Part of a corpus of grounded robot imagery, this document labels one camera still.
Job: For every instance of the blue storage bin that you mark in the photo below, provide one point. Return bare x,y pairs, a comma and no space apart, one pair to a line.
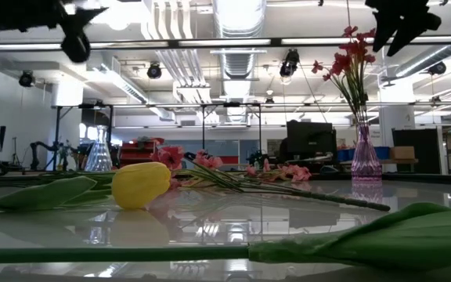
382,152

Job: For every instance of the purple ribbed glass vase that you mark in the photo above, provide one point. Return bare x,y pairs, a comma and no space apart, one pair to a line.
365,160

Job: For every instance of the clear ribbed glass vase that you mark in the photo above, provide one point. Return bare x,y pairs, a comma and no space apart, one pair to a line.
99,156

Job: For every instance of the black cabinet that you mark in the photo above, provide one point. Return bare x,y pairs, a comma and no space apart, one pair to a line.
425,150

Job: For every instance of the dark red artificial tulip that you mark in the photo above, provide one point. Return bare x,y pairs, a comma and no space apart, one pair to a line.
405,239

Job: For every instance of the red tool cart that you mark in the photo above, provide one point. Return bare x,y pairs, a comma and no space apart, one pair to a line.
137,152

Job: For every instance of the yellow artificial tulip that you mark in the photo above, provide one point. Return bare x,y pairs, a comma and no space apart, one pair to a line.
139,188

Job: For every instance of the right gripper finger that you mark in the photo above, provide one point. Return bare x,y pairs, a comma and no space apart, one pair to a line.
386,31
413,31

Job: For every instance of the black overhead bar with lights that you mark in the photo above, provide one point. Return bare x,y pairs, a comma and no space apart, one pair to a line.
275,40

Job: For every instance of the cardboard box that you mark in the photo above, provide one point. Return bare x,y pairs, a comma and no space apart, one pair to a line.
402,152

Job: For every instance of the silver ventilation duct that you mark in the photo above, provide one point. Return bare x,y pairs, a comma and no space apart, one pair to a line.
239,23

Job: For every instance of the black metal frame stand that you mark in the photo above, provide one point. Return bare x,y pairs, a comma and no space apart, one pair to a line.
203,125

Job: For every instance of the background black robot arm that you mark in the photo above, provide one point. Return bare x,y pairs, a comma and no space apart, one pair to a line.
257,156
34,154

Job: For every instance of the pink artificial flower bunch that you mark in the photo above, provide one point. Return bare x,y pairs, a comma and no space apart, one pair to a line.
298,172
210,161

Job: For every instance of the black ceiling spotlight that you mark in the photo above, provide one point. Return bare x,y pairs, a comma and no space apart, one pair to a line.
154,71
437,68
26,79
289,64

